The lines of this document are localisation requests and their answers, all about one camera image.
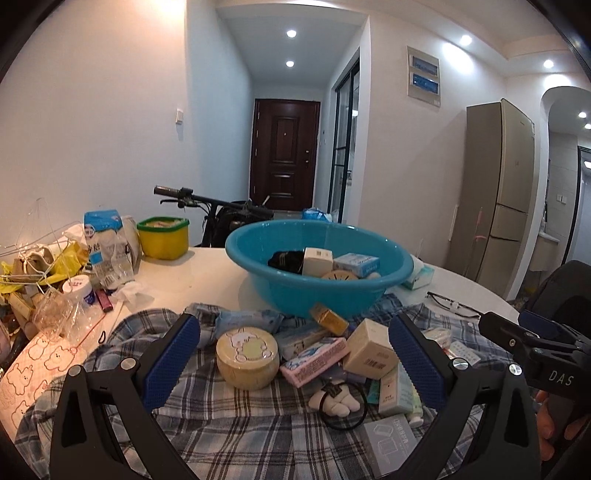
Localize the light blue wipes box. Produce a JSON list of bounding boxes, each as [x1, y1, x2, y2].
[[277, 323, 345, 361]]

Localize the teal white tissue pack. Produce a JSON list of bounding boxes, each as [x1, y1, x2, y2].
[[401, 255, 435, 291]]

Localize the gold box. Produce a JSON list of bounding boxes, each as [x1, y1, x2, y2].
[[308, 303, 350, 337]]

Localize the person's right hand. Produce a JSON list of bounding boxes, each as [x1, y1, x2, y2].
[[536, 391, 581, 461]]

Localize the black-framed glass sliding door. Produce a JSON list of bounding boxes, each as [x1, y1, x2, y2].
[[329, 62, 361, 222]]

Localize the grey flat box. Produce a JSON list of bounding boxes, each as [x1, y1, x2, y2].
[[361, 416, 432, 480]]

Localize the clear bag of white grains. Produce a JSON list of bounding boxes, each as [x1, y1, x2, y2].
[[122, 216, 142, 271]]

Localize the dark jacket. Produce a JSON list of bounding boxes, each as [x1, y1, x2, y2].
[[526, 261, 591, 324]]

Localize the black backpack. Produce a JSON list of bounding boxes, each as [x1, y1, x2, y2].
[[203, 200, 259, 247]]

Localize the blue plastic basin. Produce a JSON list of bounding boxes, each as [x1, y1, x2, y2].
[[225, 220, 415, 319]]

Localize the light green tube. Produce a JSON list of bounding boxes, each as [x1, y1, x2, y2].
[[406, 369, 426, 428]]

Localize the crumpled white tissue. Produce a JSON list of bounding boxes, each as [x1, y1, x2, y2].
[[113, 281, 148, 305]]

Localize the dark brown door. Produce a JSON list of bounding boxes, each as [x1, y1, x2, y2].
[[249, 98, 321, 212]]

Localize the blue white box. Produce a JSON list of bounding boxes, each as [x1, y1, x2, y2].
[[333, 253, 380, 277]]

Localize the beige fabric pouch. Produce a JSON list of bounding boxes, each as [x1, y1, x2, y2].
[[21, 244, 63, 275]]

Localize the white round desktop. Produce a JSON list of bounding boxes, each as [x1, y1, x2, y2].
[[0, 247, 522, 416]]

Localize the black bicycle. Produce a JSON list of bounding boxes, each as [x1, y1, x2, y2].
[[154, 185, 278, 247]]

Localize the cream box with barcode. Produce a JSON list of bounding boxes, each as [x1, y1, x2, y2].
[[342, 318, 399, 380]]

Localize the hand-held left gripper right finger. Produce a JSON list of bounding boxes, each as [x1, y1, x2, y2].
[[388, 314, 541, 480]]

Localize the round yellow rabbit-print tin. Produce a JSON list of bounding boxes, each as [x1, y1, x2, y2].
[[216, 326, 280, 391]]

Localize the white plush hair tie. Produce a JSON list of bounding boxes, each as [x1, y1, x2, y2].
[[308, 381, 370, 432]]

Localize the small yellow box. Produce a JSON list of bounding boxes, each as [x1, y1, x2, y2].
[[9, 293, 35, 319]]

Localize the beige refrigerator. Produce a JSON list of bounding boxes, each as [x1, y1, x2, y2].
[[448, 98, 536, 301]]

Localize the white mint green box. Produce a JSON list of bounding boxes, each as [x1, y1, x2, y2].
[[379, 364, 416, 414]]

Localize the cream white box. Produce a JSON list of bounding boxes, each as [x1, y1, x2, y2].
[[302, 247, 334, 278]]

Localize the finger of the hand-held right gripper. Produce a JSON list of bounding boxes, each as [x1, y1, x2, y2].
[[479, 311, 578, 365], [518, 309, 587, 342]]

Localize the blue plastic bag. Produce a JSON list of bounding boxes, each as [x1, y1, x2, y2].
[[302, 208, 340, 223]]

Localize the cotton swab pack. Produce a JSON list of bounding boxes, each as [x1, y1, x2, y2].
[[422, 328, 451, 349]]

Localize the yellow container with green lid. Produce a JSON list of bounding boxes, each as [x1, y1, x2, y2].
[[137, 215, 190, 260]]

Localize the blue plaid shirt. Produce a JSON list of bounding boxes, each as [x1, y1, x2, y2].
[[14, 293, 555, 480]]

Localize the pink bear-print pack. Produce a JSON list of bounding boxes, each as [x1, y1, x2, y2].
[[0, 325, 93, 430]]

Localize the white jar with blue label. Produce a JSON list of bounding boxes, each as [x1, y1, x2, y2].
[[62, 274, 95, 308]]

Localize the grey wall electrical panel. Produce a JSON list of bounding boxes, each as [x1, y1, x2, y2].
[[406, 45, 443, 108]]

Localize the pink tissue pack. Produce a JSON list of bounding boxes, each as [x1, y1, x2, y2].
[[280, 337, 352, 387]]

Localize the clear plastic container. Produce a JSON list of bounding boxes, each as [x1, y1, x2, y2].
[[32, 284, 105, 340]]

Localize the yellow plastic bag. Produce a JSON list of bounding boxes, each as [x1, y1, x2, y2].
[[0, 242, 88, 294]]

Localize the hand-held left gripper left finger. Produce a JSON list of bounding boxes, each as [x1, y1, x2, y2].
[[50, 313, 201, 480]]

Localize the blue wet wipes pack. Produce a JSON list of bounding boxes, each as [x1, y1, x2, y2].
[[217, 308, 284, 335]]

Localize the blue white sugar bag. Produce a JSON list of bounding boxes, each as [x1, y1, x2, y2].
[[83, 209, 127, 289]]

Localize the white wire hanger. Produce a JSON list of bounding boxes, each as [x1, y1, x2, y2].
[[0, 198, 93, 282]]

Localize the black-framed eyeglasses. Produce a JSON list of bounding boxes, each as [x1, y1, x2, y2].
[[426, 291, 482, 319]]

